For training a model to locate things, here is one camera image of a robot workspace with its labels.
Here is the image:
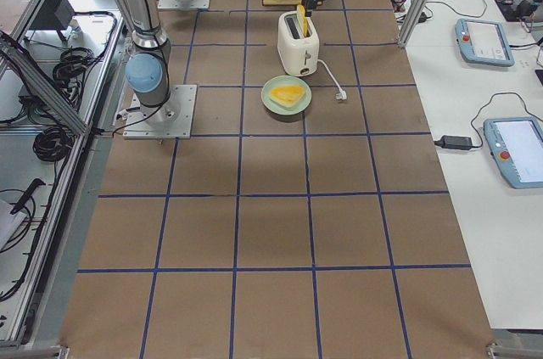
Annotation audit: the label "white toaster power cable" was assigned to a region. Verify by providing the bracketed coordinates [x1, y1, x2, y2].
[316, 59, 350, 103]

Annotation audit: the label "black power adapter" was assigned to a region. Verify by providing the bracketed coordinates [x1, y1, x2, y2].
[434, 135, 474, 151]

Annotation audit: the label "yellow toast on plate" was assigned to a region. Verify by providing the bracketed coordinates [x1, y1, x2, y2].
[269, 85, 305, 109]

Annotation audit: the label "orange toast slice in toaster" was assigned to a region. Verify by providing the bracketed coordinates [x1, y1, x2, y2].
[296, 4, 310, 37]

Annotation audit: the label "far blue teach pendant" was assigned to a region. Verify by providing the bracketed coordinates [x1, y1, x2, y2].
[455, 19, 515, 67]

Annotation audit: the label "green plate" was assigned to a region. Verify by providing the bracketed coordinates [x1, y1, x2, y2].
[261, 76, 312, 115]

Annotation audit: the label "blue teach pendant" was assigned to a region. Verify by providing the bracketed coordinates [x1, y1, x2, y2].
[455, 19, 515, 67]
[484, 116, 542, 189]

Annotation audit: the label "white toaster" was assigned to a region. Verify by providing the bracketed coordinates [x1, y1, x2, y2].
[277, 11, 320, 76]

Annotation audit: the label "black monitor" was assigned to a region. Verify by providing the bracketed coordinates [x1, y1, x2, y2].
[30, 0, 75, 42]

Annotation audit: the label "near blue teach pendant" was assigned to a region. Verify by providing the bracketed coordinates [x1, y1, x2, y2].
[484, 116, 542, 189]

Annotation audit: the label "coiled black cables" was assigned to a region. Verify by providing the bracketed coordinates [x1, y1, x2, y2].
[32, 126, 71, 163]

